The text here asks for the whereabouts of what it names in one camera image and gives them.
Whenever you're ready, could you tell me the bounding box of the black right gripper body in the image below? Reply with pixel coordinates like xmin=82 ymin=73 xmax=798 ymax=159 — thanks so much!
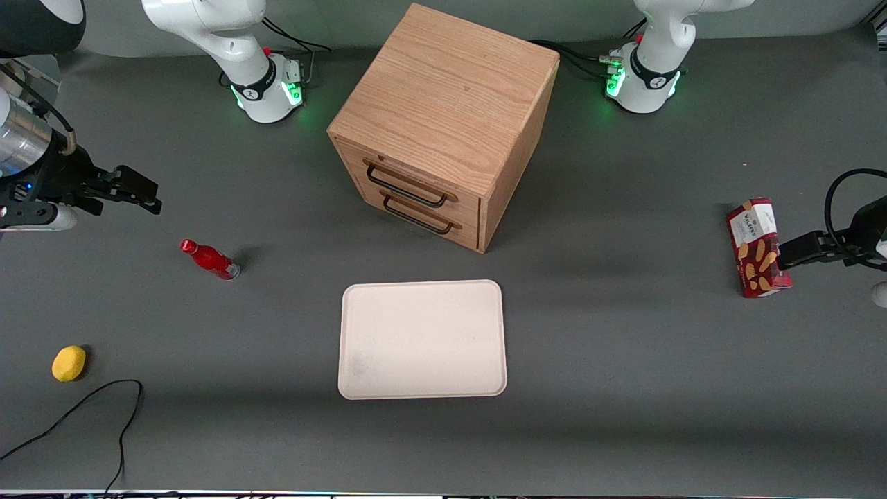
xmin=0 ymin=148 xmax=120 ymax=213

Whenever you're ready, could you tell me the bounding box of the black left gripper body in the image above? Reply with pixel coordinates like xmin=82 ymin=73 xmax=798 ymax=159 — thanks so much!
xmin=851 ymin=197 xmax=887 ymax=270

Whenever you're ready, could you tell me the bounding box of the wooden two-drawer cabinet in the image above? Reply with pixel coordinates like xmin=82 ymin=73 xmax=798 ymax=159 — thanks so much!
xmin=327 ymin=3 xmax=561 ymax=254

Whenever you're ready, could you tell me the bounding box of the red plaid shortbread box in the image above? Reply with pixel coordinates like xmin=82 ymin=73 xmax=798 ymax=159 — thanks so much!
xmin=726 ymin=198 xmax=793 ymax=299

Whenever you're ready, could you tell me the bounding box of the red plastic bottle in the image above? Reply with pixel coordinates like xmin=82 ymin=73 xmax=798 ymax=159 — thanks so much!
xmin=179 ymin=239 xmax=241 ymax=281

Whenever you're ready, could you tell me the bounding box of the yellow lemon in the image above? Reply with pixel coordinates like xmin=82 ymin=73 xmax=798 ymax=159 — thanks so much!
xmin=51 ymin=345 xmax=87 ymax=383

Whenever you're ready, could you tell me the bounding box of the cream rectangular tray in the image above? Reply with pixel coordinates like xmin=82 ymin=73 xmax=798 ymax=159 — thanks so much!
xmin=337 ymin=279 xmax=508 ymax=401

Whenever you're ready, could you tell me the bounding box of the black left gripper cable loop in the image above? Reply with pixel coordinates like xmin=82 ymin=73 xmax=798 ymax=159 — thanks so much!
xmin=823 ymin=168 xmax=887 ymax=259

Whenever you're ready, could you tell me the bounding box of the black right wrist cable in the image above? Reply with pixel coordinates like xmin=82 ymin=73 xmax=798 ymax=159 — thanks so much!
xmin=0 ymin=62 xmax=76 ymax=155

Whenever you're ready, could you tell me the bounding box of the thin black loose cable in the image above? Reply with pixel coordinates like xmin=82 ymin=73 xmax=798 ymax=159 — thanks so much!
xmin=0 ymin=378 xmax=144 ymax=497

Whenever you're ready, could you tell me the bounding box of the black right arm base cable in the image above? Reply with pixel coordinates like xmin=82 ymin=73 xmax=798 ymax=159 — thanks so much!
xmin=262 ymin=17 xmax=333 ymax=88

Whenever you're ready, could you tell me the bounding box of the black arm base cable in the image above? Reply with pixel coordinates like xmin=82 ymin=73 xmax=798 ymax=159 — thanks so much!
xmin=262 ymin=17 xmax=333 ymax=88
xmin=529 ymin=19 xmax=649 ymax=81

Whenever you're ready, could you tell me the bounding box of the wooden drawer black handle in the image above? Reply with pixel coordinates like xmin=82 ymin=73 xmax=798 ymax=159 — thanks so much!
xmin=344 ymin=148 xmax=481 ymax=222
xmin=357 ymin=184 xmax=480 ymax=252

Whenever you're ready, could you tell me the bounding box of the black left arm base cable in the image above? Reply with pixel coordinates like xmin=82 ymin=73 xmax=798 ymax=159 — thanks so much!
xmin=529 ymin=19 xmax=649 ymax=81

